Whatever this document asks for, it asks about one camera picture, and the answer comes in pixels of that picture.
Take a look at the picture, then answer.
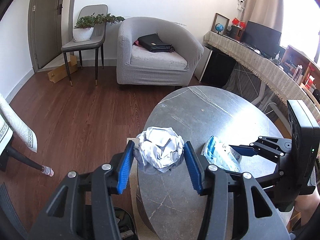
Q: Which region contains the blue white snack bag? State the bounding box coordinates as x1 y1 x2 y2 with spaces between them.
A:
201 136 242 173

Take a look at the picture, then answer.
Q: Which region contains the white paper ball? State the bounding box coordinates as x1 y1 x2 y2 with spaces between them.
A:
134 126 184 175

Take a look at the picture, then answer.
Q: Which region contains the dark green trash bin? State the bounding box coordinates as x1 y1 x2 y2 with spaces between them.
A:
85 204 138 240

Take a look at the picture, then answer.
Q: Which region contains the round grey marble table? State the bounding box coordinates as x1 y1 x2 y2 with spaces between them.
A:
138 86 281 239

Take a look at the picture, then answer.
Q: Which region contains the beige fringed desk cloth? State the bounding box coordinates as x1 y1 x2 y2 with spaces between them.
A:
203 31 319 121

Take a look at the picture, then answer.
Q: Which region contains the black table leg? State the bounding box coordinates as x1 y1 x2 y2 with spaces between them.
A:
5 145 54 177

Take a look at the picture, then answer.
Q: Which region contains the wooden shelf with items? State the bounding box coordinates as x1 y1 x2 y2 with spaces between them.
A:
280 45 319 90

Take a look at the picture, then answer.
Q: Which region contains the grey fabric armchair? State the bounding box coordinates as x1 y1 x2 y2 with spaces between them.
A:
116 17 204 86

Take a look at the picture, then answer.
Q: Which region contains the black computer monitor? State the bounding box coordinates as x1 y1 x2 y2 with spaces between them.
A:
241 21 281 57

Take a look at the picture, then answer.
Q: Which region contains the cardboard box on floor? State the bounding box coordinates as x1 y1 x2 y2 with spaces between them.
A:
48 55 78 83

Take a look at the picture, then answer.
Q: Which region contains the white patterned tablecloth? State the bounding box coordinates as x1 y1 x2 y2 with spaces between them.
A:
1 94 38 152

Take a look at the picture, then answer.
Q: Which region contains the grey floor mat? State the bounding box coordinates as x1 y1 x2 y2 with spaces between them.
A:
1 183 28 239

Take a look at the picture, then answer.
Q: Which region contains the small blue globe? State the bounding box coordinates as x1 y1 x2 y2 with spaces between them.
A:
215 23 225 34

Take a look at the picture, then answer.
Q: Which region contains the black leather bag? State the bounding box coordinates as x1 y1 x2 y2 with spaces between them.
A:
137 33 175 53

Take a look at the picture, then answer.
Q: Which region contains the framed picture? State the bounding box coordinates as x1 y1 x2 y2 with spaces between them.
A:
211 13 229 35

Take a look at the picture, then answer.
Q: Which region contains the grey dining chair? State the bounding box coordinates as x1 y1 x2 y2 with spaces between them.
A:
61 4 108 83

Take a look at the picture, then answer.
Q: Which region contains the potted green bonsai plant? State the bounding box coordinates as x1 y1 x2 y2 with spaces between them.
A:
73 14 125 42

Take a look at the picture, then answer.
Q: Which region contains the grey door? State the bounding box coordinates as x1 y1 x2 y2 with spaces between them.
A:
28 0 71 72

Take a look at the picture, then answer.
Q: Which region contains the white security camera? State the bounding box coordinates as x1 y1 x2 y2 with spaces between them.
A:
237 0 246 11

